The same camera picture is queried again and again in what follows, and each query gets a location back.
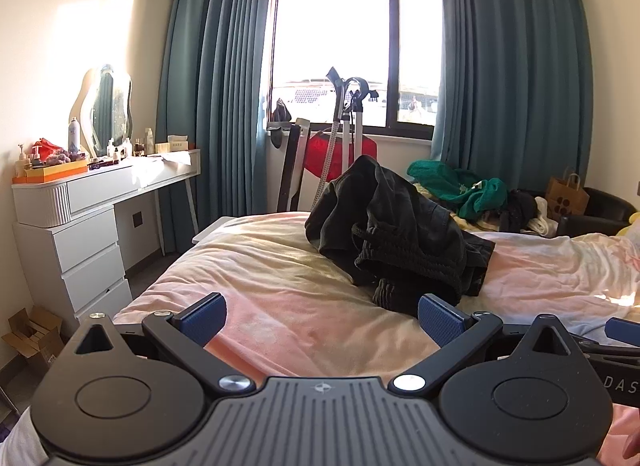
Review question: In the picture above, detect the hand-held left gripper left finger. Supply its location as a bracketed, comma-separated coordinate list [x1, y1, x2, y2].
[72, 292, 253, 399]

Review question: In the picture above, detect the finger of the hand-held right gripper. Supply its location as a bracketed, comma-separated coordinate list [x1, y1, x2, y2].
[604, 317, 640, 347]

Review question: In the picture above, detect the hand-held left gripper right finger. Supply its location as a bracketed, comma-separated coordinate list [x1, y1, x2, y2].
[391, 293, 576, 399]

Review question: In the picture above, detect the black garment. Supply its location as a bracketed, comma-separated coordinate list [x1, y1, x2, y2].
[305, 155, 497, 319]

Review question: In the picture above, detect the person's right hand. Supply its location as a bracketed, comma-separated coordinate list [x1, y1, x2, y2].
[606, 403, 640, 463]

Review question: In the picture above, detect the bed with pink sheet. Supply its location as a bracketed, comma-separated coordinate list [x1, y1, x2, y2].
[112, 211, 640, 373]

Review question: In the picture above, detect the yellow plush toy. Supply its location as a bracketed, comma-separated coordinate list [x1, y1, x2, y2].
[617, 211, 640, 239]

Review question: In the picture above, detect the black armchair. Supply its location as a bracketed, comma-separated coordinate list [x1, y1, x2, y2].
[555, 187, 639, 239]

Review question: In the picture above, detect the green garment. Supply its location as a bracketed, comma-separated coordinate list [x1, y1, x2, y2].
[407, 160, 509, 219]

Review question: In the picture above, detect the white cloth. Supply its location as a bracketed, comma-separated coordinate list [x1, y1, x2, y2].
[525, 196, 559, 237]

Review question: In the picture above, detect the dark cloth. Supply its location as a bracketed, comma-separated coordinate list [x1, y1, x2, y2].
[500, 189, 539, 235]

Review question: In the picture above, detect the white drawer cabinet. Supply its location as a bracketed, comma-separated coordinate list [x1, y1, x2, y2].
[12, 206, 133, 327]

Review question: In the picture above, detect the brown paper bag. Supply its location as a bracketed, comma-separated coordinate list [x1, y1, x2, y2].
[545, 168, 591, 217]

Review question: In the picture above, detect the white dressing table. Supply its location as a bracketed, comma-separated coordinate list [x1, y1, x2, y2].
[11, 148, 202, 257]

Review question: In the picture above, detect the open cardboard box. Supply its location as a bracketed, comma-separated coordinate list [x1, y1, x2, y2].
[1, 306, 65, 375]

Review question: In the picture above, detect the black and white chair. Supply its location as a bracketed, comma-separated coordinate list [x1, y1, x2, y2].
[276, 118, 312, 214]

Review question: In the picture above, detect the beige tissue box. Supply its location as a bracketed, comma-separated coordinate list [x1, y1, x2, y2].
[155, 135, 190, 153]

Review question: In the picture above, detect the group of cosmetic bottles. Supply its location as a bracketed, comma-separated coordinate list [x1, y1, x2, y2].
[106, 128, 156, 161]

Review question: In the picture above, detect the red cloth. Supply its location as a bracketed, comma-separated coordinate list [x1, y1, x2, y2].
[305, 130, 377, 181]

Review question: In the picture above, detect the garment steamer stand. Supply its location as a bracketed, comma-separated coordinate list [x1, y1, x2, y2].
[311, 67, 372, 211]

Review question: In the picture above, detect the orange tray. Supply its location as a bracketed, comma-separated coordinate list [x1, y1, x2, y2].
[12, 159, 89, 185]

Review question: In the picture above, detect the dark bag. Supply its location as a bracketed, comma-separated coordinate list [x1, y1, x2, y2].
[271, 97, 293, 125]

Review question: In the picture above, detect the teal curtain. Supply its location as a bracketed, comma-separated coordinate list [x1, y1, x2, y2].
[431, 0, 594, 193]
[157, 0, 276, 255]

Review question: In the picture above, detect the wavy white framed mirror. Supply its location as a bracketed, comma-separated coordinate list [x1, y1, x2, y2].
[69, 64, 135, 157]

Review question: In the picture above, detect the dark framed window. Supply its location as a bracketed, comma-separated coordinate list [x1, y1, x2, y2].
[267, 0, 444, 141]

